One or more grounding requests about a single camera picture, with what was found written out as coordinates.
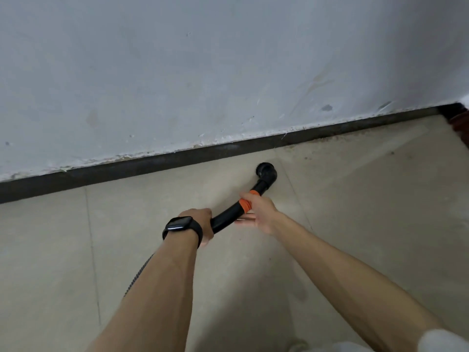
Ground dark red wooden furniture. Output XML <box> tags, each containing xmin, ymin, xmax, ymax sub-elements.
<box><xmin>448</xmin><ymin>109</ymin><xmax>469</xmax><ymax>150</ymax></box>

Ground light grey trousers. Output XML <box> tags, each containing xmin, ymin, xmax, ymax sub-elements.
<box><xmin>304</xmin><ymin>328</ymin><xmax>469</xmax><ymax>352</ymax></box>

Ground person's left forearm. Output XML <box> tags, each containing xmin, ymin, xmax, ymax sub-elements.
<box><xmin>86</xmin><ymin>229</ymin><xmax>201</xmax><ymax>352</ymax></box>

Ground black smartwatch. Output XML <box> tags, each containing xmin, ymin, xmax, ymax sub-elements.
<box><xmin>161</xmin><ymin>216</ymin><xmax>204</xmax><ymax>249</ymax></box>

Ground person's left hand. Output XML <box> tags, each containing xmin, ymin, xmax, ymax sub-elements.
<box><xmin>178</xmin><ymin>207</ymin><xmax>215</xmax><ymax>249</ymax></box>

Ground black vacuum hose with nozzle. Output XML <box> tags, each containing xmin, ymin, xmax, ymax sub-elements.
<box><xmin>123</xmin><ymin>161</ymin><xmax>278</xmax><ymax>298</ymax></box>

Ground person's right forearm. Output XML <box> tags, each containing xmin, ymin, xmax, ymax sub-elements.
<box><xmin>271</xmin><ymin>212</ymin><xmax>446</xmax><ymax>352</ymax></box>

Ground black baseboard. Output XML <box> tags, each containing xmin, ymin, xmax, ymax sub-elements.
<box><xmin>0</xmin><ymin>102</ymin><xmax>469</xmax><ymax>205</ymax></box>

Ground person's right hand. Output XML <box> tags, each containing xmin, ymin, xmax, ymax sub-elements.
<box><xmin>234</xmin><ymin>191</ymin><xmax>281</xmax><ymax>237</ymax></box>

